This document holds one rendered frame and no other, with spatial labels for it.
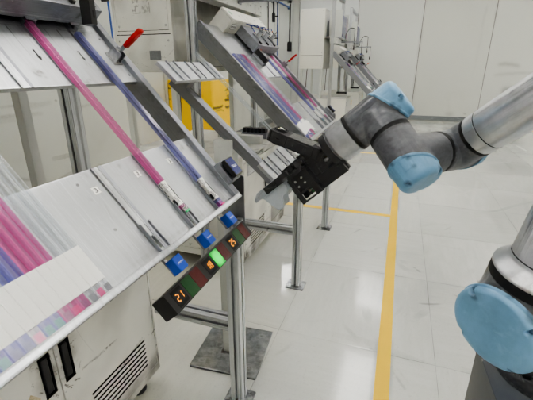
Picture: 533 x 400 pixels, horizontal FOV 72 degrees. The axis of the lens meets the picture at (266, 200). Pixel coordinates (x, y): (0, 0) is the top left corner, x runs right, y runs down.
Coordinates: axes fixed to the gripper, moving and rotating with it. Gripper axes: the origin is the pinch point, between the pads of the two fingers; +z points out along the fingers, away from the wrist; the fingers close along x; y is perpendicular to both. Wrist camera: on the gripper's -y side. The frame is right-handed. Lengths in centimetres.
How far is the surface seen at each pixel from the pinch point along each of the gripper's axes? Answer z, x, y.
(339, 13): -16, 451, -106
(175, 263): 8.7, -23.2, -0.3
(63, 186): 9.9, -29.8, -21.1
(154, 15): 28, 85, -91
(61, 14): 7, -4, -56
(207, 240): 8.9, -12.3, 0.5
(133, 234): 9.9, -25.2, -8.7
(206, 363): 72, 21, 36
